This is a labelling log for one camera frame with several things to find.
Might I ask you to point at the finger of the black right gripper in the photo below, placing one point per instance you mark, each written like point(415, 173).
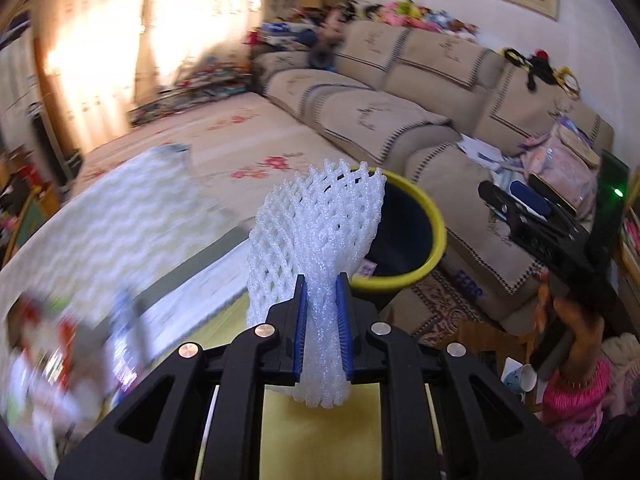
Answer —
point(541, 187)
point(505, 204)

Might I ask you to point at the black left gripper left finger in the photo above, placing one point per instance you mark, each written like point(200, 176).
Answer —
point(200, 410)

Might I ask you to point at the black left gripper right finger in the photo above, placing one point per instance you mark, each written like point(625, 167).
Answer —
point(443, 414)

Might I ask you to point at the white foam fruit net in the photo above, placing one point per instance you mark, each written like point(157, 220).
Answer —
point(314, 226)

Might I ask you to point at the white paper cup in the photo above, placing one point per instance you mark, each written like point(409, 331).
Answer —
point(521, 380)

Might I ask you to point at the pink knitted sleeve forearm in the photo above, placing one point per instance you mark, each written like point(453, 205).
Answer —
point(573, 414)

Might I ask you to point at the yellow rimmed trash bin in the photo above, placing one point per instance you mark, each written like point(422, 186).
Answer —
point(411, 239)

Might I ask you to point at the right hand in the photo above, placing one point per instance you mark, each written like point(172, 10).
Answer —
point(578, 367)

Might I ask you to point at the beige sectional sofa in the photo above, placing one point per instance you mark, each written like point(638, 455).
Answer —
point(404, 99)

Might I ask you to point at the green yellow patterned tablecloth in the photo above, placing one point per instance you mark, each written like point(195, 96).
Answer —
point(115, 251)

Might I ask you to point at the pile of plush toys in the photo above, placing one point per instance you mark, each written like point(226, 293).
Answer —
point(328, 41)

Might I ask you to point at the low glass toy shelf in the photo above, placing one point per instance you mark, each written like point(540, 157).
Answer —
point(193, 94)

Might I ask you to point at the cream embroidered curtains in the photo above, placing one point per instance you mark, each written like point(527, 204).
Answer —
point(103, 58)

